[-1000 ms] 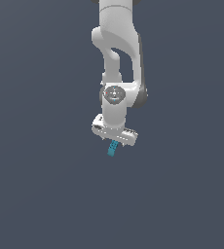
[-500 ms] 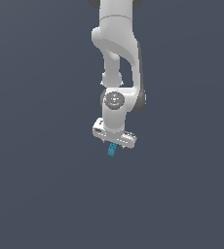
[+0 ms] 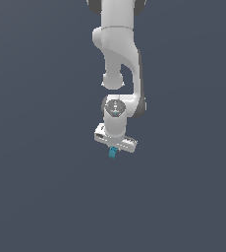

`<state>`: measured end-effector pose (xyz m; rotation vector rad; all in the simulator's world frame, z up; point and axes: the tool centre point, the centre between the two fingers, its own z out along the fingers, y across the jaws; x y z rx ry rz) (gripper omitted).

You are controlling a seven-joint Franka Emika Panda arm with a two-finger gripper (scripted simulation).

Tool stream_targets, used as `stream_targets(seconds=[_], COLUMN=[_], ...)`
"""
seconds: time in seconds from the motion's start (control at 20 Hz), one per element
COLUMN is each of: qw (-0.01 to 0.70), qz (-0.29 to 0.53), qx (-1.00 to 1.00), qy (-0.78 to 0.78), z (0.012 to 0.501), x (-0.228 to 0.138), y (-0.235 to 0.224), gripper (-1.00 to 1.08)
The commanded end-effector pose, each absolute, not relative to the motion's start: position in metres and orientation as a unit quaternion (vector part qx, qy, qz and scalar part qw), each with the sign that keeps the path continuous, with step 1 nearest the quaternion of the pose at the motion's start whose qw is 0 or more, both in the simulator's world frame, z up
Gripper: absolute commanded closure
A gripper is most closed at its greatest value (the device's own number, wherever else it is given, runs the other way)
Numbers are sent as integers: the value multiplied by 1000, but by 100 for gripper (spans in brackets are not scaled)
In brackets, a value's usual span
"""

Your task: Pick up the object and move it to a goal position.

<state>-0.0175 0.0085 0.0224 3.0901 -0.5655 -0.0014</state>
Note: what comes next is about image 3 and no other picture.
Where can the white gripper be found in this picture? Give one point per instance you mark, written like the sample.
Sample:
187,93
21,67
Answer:
115,140

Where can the small teal block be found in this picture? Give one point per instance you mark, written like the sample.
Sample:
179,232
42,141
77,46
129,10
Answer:
112,153

